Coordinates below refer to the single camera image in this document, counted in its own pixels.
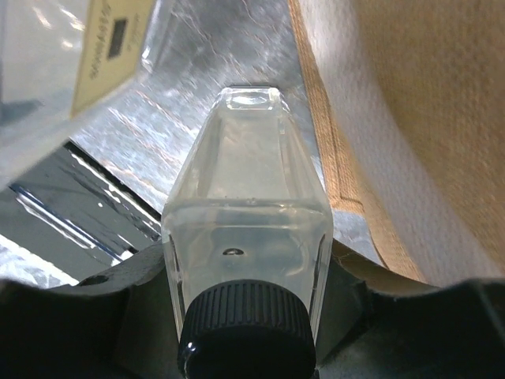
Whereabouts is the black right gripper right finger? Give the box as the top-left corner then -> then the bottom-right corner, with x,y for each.
316,242 -> 504,378

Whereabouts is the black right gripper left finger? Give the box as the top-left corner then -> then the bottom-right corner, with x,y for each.
1,243 -> 181,378

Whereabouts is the clear bottle black cap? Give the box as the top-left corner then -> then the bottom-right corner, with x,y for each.
161,86 -> 333,378
0,0 -> 174,127

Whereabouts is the brown canvas tote bag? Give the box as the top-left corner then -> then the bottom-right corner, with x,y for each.
289,1 -> 504,286

